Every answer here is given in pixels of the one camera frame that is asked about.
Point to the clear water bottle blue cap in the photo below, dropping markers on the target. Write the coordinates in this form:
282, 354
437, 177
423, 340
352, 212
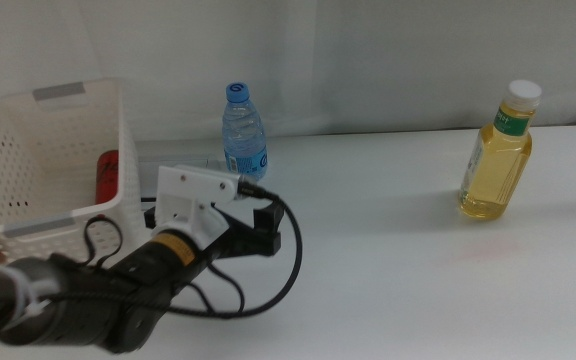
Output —
243, 135

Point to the yellow tea bottle white cap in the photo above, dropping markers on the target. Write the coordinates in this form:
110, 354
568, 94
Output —
493, 175

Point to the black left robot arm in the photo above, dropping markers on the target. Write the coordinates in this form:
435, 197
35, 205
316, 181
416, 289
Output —
93, 310

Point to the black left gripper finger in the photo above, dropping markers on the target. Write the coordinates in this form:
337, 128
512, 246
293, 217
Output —
269, 220
151, 217

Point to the white perforated plastic basket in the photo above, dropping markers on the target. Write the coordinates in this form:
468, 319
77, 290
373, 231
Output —
43, 150

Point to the red cola can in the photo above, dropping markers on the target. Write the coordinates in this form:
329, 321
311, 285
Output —
107, 180

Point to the white backdrop curtain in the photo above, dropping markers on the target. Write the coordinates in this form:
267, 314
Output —
368, 60

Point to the white zip tie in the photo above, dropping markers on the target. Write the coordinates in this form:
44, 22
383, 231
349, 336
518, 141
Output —
28, 300

